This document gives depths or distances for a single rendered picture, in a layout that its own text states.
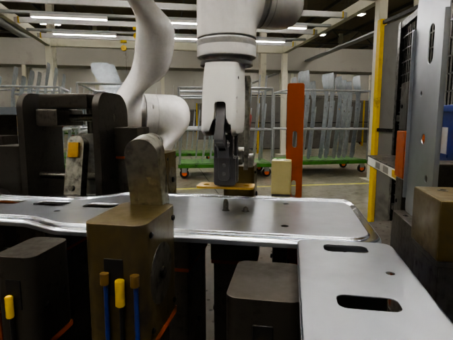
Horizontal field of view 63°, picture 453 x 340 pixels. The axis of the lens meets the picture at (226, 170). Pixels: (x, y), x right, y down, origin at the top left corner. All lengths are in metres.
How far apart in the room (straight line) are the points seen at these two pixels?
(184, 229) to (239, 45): 0.25
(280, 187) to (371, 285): 0.35
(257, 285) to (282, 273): 0.04
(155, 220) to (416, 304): 0.22
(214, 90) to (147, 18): 0.50
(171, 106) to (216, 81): 0.60
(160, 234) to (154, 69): 0.70
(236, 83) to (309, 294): 0.30
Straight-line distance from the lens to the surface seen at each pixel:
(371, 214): 3.70
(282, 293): 0.36
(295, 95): 0.69
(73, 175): 0.79
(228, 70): 0.51
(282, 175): 0.66
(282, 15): 0.57
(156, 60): 1.01
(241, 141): 0.69
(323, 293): 0.32
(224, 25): 0.52
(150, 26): 0.98
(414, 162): 0.59
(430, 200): 0.43
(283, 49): 12.73
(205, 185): 0.55
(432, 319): 0.31
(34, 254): 0.46
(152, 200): 0.40
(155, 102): 1.09
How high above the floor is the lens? 1.13
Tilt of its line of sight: 8 degrees down
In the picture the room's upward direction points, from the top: straight up
